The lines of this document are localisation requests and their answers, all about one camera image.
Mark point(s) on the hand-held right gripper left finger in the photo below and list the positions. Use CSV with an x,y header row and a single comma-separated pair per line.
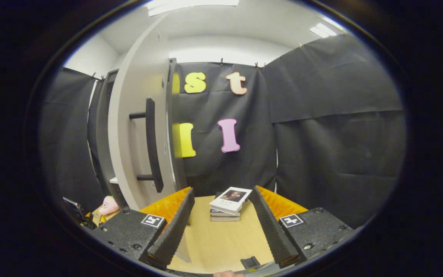
x,y
173,231

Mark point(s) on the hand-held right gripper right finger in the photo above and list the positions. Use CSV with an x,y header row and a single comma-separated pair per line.
x,y
271,231

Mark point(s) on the light grey cabinet door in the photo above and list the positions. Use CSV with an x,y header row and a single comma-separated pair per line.
x,y
137,77

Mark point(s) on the pink plush toy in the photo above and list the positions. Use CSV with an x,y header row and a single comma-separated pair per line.
x,y
109,206

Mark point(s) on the white portrait cover book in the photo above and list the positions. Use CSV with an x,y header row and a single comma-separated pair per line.
x,y
229,200

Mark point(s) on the black backdrop cloth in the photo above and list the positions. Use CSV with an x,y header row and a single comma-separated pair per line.
x,y
340,154

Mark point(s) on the small ceiling light panel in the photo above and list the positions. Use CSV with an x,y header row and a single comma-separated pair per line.
x,y
322,30

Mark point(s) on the large ceiling light panel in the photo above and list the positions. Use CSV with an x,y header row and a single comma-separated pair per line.
x,y
190,4

